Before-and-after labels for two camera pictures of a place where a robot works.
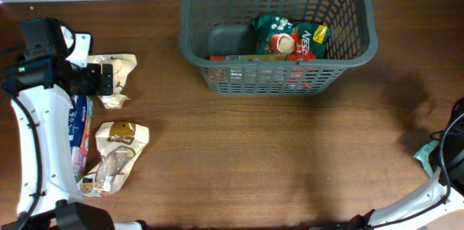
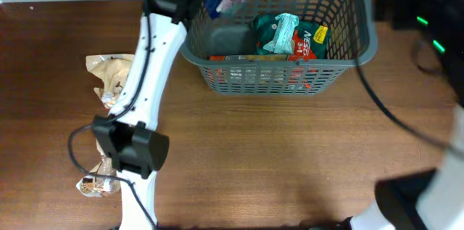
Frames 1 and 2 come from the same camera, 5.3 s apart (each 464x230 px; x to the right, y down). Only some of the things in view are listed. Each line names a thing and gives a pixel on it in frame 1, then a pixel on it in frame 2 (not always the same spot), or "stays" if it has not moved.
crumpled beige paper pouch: x=122 y=64 stays
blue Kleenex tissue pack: x=80 y=130 to x=217 y=1
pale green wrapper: x=423 y=154 to x=283 y=43
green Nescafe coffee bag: x=275 y=35 stays
